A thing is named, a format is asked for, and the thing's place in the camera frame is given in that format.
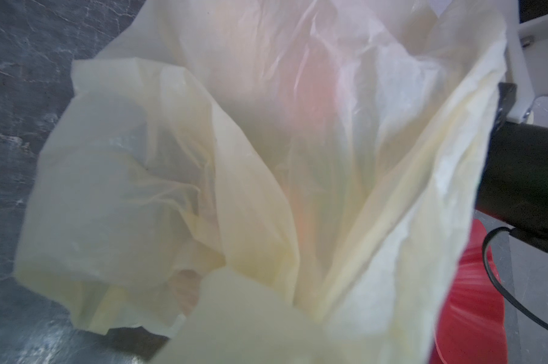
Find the cream plastic bag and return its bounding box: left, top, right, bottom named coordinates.
left=13, top=1, right=507, bottom=363

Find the red flower-shaped plate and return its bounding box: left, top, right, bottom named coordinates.
left=429, top=219, right=508, bottom=364

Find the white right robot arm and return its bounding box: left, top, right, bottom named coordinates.
left=476, top=1, right=548, bottom=253

